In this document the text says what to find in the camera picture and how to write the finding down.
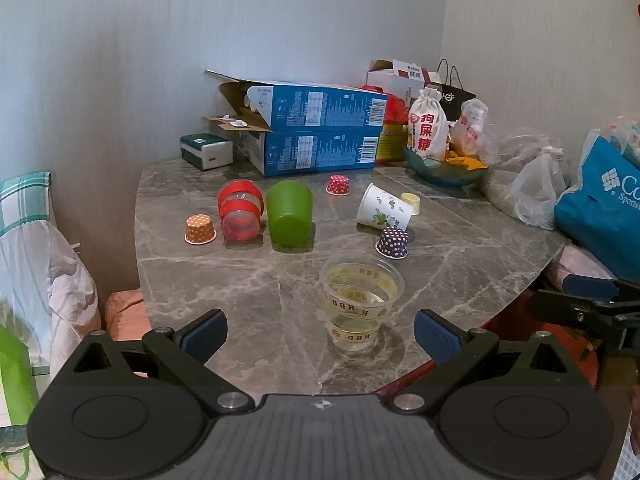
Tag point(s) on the white and red cardboard box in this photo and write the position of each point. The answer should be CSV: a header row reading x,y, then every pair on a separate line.
x,y
400,74

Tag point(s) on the green plastic cup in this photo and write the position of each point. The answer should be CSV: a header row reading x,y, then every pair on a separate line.
x,y
289,215

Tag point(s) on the white and pink cloth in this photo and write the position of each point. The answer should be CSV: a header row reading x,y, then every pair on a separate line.
x,y
45,290

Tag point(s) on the green and white small box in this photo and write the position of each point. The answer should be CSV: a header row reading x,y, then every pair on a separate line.
x,y
206,150

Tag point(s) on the pink cushion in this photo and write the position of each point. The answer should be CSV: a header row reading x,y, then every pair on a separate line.
x,y
125,312

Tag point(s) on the red polka dot paper cup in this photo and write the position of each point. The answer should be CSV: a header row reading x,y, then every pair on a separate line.
x,y
337,185

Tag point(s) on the blue cardboard box open flaps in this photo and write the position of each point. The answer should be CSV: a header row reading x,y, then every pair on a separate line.
x,y
320,107

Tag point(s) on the green checkered cloth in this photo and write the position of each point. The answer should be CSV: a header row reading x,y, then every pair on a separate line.
x,y
25,197

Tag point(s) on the blue shopping bag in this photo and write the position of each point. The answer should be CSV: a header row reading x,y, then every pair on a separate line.
x,y
602,210

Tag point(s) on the orange polka dot paper cup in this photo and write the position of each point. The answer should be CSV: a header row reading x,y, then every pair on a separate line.
x,y
200,229

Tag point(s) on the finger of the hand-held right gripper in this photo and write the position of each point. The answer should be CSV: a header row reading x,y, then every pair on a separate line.
x,y
589,288
560,307

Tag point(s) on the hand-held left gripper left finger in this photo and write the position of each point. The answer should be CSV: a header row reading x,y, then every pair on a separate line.
x,y
204,336

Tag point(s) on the black paper bag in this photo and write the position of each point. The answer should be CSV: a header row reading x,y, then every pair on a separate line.
x,y
454,95

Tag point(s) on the translucent knotted plastic bag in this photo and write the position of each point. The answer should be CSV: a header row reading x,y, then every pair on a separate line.
x,y
536,185

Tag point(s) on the clear plastic cup yellow print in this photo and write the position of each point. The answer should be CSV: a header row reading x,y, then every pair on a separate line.
x,y
361,305

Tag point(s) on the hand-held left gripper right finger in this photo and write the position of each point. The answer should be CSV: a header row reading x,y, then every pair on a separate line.
x,y
437,337

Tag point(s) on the red stool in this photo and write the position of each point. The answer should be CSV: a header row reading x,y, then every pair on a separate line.
x,y
570,355

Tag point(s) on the clear plastic bag of snacks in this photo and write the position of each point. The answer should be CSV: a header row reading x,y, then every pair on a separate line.
x,y
471,130

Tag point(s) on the blue cardboard box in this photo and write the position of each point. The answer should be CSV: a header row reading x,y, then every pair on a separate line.
x,y
315,151

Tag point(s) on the purple polka dot paper cup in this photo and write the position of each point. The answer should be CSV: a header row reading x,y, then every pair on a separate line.
x,y
393,242

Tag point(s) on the small yellow paper cup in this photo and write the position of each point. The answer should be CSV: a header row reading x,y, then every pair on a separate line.
x,y
412,202

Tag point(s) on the bright green bag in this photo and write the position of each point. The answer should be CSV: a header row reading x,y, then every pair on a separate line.
x,y
15,385

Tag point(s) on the teal glass bowl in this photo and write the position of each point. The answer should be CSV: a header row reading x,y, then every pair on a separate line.
x,y
445,172

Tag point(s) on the white paper cup green print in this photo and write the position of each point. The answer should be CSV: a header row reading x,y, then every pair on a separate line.
x,y
384,206

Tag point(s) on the red banded clear cup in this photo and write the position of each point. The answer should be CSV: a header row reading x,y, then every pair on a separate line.
x,y
240,210

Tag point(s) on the red snack package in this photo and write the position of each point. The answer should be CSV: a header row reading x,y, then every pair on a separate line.
x,y
393,132

